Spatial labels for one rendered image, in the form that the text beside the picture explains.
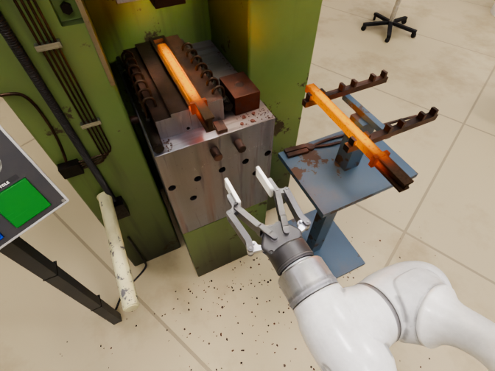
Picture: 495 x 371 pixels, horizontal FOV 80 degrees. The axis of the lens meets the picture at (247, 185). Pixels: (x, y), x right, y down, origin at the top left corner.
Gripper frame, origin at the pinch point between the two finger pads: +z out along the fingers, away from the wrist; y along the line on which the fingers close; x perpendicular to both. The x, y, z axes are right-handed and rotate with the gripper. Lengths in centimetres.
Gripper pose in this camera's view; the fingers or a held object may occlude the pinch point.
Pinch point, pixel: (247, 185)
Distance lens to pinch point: 63.5
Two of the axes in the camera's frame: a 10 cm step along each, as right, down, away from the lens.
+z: -4.4, -7.2, 5.4
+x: 0.0, -6.0, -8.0
